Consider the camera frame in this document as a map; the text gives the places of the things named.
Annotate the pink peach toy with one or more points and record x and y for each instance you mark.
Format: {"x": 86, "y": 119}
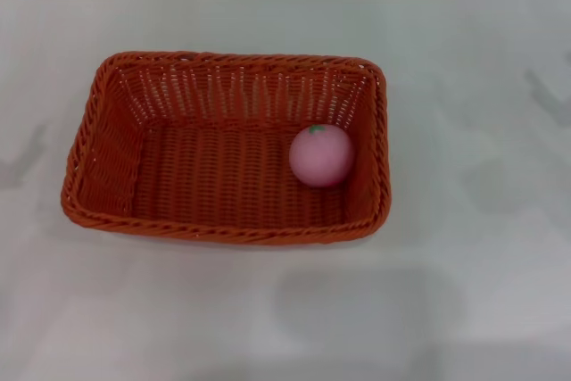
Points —
{"x": 321, "y": 155}

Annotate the orange woven plastic basket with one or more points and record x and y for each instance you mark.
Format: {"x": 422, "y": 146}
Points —
{"x": 214, "y": 176}

